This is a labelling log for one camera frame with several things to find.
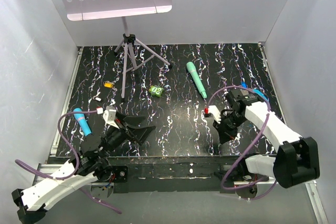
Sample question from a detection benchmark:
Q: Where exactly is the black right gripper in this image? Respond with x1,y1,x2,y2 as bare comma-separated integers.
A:
213,111,247,144

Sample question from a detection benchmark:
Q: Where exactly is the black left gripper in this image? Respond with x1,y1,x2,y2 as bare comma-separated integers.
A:
99,111,156,158

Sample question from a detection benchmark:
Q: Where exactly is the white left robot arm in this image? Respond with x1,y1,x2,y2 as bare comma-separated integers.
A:
12,106,156,223

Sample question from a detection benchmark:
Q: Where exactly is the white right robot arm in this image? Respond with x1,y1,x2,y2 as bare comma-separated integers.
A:
204,86,320,188

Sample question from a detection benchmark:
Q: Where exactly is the green owl toy block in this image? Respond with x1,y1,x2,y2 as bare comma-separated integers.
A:
149,85,163,97

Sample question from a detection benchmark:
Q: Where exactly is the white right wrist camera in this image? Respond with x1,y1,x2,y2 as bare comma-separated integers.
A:
204,105,222,124

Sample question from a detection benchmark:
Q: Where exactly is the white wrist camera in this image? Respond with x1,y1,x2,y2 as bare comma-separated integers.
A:
97,106,119,129
204,105,222,124

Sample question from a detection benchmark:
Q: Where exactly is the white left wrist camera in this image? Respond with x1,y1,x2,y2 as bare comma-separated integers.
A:
97,106,119,129

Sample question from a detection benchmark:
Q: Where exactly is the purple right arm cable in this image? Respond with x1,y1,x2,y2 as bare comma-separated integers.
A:
207,85,278,200

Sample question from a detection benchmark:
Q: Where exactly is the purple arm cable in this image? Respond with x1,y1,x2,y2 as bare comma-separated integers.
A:
15,110,123,215
207,85,278,200

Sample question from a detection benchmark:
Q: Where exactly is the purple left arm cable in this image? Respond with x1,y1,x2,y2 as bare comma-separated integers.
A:
15,110,123,215

